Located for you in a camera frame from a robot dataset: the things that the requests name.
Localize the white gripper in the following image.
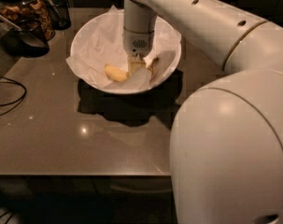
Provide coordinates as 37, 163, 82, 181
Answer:
122, 29, 154, 74

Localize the yellow banana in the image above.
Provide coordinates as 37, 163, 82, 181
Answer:
105, 57, 159, 82

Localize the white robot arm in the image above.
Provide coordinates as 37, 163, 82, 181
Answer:
133, 0, 283, 224

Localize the white bowl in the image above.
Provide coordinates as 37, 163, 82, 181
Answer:
69, 8, 182, 95

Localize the white paper liner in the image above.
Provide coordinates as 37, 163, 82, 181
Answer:
65, 5, 182, 91

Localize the black mesh pen holder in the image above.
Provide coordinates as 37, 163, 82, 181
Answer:
47, 0, 71, 30

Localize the black mesh cup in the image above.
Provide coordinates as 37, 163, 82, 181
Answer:
2, 20, 50, 57

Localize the glass snack jar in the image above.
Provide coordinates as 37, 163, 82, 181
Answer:
0, 0, 55, 40

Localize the metal spoon handle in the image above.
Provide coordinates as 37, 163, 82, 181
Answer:
0, 15, 22, 32

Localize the black cable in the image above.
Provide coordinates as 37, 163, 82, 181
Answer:
0, 74, 28, 119

